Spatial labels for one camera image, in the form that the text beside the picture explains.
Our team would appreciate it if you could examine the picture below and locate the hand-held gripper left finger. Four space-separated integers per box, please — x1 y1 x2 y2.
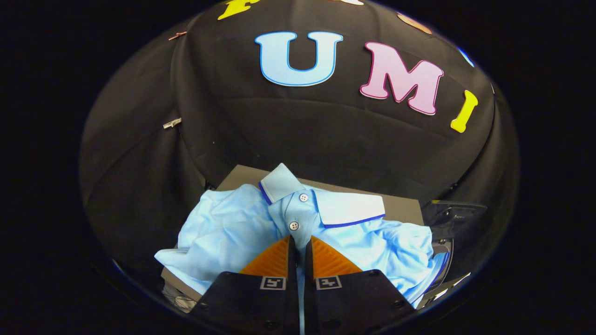
189 235 298 335

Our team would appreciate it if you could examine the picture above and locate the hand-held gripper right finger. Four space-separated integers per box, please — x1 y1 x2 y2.
304 236 417 335

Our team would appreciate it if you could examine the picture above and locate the light blue polo shirt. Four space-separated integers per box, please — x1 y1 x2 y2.
155 163 450 308

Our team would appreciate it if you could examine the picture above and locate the grey washing machine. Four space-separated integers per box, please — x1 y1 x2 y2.
417 235 472 310

